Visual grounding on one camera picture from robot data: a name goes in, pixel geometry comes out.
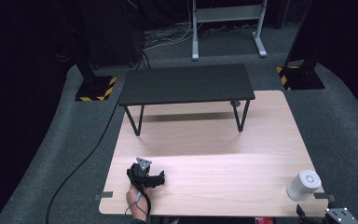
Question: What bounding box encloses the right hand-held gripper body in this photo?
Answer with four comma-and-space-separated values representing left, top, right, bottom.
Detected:
304, 203, 358, 224

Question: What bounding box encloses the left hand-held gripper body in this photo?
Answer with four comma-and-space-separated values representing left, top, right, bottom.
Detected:
126, 157, 162, 189

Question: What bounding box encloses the person's left hand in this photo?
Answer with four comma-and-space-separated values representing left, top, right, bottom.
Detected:
125, 183, 152, 221

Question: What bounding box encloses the grey tape strip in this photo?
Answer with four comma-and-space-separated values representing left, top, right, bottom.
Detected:
312, 192, 337, 202
94, 191, 114, 201

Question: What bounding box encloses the white cylindrical cup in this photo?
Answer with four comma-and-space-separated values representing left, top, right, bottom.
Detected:
285, 169, 323, 202

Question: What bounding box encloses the black table-top shelf riser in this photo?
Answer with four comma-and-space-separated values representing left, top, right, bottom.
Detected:
117, 63, 256, 137

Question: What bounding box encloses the black stand with striped base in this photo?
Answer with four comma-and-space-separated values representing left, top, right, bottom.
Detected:
52, 0, 117, 103
276, 0, 326, 91

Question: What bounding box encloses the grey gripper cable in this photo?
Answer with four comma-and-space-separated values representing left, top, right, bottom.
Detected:
124, 191, 144, 217

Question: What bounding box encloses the black floor cable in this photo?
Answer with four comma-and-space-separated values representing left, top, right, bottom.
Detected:
44, 102, 123, 224

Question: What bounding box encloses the bundle of floor cables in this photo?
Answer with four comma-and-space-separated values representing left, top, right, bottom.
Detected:
134, 21, 262, 70

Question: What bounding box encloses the white metal desk frame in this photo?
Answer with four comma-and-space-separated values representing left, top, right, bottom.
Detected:
191, 0, 269, 62

